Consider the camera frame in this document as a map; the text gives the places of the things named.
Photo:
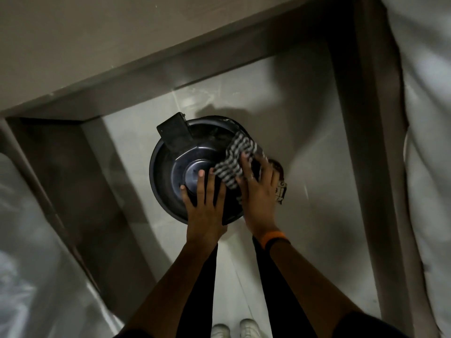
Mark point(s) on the person's left hand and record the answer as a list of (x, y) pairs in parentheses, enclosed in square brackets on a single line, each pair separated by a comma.
[(204, 214)]

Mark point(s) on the person's right hand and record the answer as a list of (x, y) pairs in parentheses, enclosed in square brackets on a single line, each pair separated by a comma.
[(260, 204)]

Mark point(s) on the person's left middle finger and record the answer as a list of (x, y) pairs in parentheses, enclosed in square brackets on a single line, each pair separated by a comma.
[(212, 183)]

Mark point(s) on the person's left thumb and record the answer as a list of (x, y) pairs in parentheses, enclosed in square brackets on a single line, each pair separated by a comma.
[(224, 230)]

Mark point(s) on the person's left little finger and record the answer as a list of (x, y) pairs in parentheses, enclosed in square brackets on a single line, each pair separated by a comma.
[(186, 197)]

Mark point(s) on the black round waste bin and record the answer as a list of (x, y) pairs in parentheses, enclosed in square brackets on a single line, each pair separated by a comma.
[(169, 172)]

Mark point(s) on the black white checkered cloth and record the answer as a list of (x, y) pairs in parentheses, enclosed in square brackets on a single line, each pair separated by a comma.
[(234, 160)]

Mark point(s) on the person's right forearm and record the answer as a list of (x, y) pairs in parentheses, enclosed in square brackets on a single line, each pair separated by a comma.
[(303, 281)]

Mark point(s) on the person's left forearm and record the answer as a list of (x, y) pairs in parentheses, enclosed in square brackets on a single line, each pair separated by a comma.
[(169, 288)]

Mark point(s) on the orange wristband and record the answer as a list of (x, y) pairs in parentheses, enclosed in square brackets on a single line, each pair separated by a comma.
[(273, 238)]

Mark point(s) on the black wristband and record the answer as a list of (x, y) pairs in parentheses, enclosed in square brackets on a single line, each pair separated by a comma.
[(278, 243)]

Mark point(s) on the brown white patterned fabric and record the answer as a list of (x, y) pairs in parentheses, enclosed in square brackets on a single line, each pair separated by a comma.
[(282, 190)]

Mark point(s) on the black trousers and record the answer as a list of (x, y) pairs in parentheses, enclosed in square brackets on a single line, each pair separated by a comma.
[(282, 313)]

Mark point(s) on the white shoe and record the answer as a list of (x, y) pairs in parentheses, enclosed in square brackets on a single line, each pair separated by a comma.
[(220, 331), (249, 329)]

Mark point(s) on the white mattress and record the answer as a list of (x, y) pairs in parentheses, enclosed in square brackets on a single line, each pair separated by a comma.
[(430, 137), (31, 260)]

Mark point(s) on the grey-brown wooden desk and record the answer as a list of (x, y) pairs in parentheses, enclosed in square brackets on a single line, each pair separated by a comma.
[(105, 45)]

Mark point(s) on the grey-brown wooden bed frame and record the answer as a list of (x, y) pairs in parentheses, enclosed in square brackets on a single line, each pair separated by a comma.
[(373, 137), (88, 207)]

